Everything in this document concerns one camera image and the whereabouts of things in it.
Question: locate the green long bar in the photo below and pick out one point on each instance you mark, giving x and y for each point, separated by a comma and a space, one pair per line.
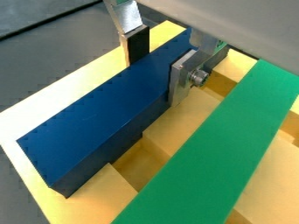
196, 188

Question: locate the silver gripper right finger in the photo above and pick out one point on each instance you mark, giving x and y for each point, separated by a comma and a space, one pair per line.
190, 69

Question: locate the blue long bar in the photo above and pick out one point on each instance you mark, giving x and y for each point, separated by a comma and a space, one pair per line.
92, 132

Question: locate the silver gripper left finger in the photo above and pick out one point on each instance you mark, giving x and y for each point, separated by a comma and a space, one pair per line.
133, 32

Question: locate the yellow slotted board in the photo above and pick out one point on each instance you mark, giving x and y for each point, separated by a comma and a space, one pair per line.
269, 199

